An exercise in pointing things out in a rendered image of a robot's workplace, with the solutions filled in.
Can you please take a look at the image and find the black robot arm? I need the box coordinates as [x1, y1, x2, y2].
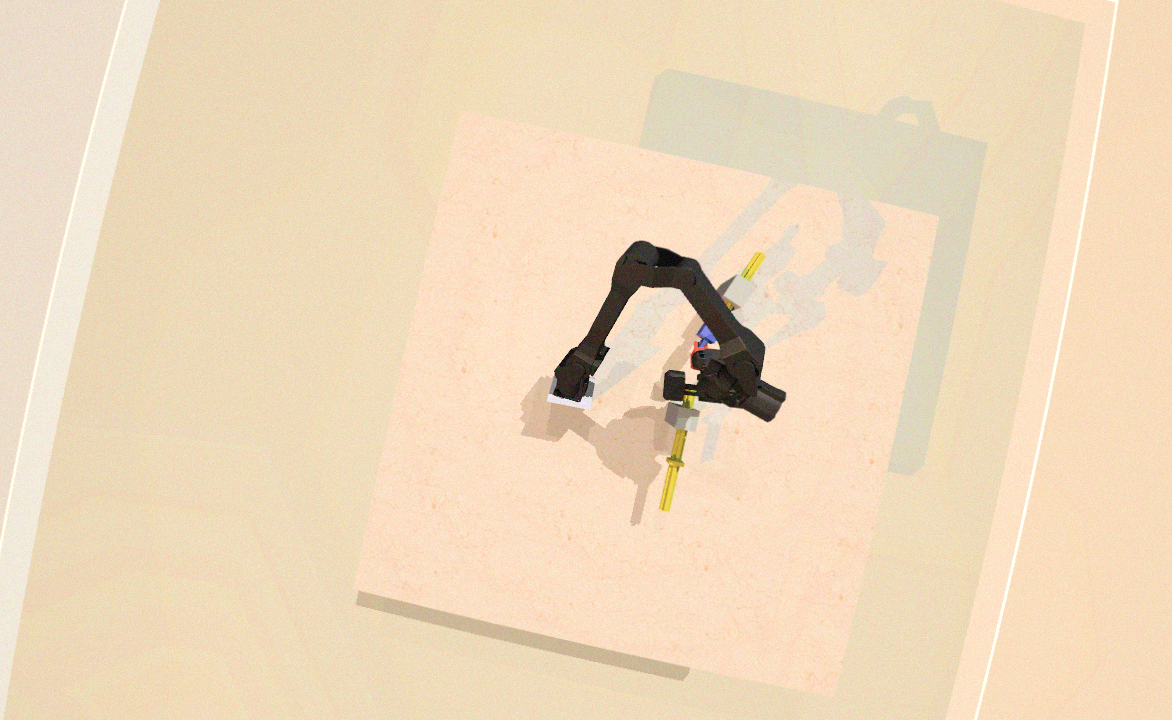
[553, 240, 786, 423]

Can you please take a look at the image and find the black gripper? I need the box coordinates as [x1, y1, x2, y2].
[663, 371, 742, 409]

